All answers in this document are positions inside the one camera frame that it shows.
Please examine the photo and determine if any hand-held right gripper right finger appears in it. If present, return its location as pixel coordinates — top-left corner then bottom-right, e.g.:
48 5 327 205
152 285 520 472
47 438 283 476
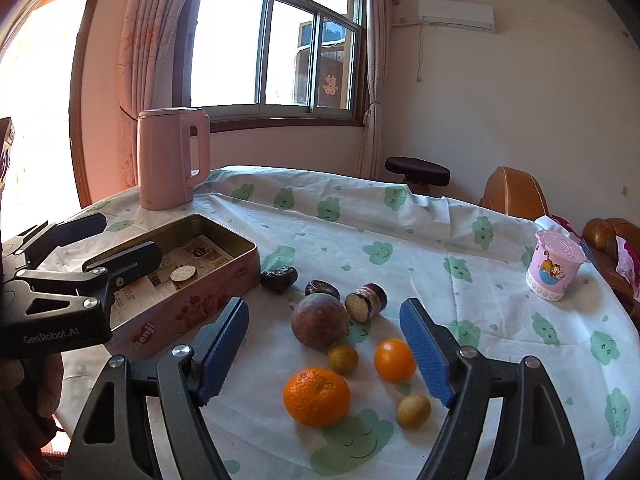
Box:
399 297 586 480

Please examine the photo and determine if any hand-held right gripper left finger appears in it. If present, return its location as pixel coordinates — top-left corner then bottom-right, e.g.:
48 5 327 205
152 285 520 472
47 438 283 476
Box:
60 297 250 480

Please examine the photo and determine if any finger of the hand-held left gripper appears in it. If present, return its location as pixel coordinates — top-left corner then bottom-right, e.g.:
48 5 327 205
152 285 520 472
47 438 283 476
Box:
15 212 109 270
15 241 164 312

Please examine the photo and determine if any small smooth orange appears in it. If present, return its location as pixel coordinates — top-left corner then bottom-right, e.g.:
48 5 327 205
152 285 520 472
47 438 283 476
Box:
373 338 417 384

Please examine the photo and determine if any small tan round fruit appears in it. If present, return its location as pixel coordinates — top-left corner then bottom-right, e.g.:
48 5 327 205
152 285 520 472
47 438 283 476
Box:
395 393 432 430

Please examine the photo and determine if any pink tin box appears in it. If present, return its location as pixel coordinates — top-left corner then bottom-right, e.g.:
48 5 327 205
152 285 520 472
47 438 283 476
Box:
107 213 262 361

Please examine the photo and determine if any small mottled green kumquat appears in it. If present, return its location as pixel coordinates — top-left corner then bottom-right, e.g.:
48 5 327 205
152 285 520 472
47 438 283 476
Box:
327 343 360 375

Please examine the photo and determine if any wrinkled dark passion fruit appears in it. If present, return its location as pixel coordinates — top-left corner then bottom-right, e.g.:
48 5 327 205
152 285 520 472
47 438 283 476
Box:
259 266 299 294

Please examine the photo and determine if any large purple passion fruit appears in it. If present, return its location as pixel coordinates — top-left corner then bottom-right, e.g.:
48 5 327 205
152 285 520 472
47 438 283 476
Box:
291 292 350 350

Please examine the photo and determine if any bumpy orange mandarin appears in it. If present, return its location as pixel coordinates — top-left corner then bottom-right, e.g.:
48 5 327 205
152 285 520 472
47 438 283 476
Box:
283 367 351 429

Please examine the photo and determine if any printed paper leaflet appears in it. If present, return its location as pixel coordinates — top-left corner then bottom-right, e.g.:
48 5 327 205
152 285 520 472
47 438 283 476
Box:
112 233 236 326

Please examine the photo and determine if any dark cut fruit piece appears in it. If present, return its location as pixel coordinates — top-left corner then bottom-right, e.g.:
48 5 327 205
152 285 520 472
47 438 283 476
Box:
344 283 389 322

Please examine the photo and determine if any pink electric kettle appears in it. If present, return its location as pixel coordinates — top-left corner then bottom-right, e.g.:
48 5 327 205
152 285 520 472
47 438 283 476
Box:
136 107 211 211

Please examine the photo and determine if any small dark wrinkled fruit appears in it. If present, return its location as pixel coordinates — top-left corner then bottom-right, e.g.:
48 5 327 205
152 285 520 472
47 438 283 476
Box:
305 279 340 302

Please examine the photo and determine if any white tablecloth green cloud print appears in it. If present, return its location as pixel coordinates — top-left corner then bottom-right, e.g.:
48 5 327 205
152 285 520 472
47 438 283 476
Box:
45 165 635 480

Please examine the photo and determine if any pink cartoon cup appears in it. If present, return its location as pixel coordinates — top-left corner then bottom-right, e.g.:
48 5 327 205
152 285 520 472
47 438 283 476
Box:
524 229 587 304

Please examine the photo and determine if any white pink cloth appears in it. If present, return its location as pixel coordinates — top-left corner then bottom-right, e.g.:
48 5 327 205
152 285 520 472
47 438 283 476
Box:
534 213 584 242

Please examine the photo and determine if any dark round stool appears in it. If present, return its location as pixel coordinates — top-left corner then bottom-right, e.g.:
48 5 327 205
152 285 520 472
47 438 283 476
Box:
383 156 451 197

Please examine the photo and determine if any brown leather sofa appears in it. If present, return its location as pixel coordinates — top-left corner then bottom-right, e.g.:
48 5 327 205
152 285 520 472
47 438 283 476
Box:
478 165 640 318

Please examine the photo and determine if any pink patterned curtain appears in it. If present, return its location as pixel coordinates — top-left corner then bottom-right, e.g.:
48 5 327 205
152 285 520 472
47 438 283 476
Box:
115 0 204 192

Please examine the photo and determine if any pink floral cloth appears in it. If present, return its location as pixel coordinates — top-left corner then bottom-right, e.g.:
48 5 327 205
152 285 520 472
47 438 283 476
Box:
615 236 640 302

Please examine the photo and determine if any sliding glass window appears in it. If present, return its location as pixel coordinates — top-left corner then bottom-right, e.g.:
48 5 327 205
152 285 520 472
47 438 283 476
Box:
172 0 369 127

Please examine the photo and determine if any beige narrow curtain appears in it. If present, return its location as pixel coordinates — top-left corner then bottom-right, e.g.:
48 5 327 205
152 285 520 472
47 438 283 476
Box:
355 0 401 182

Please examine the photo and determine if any white air conditioner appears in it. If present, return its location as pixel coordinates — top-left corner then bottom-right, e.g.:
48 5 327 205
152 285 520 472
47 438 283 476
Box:
417 0 496 35

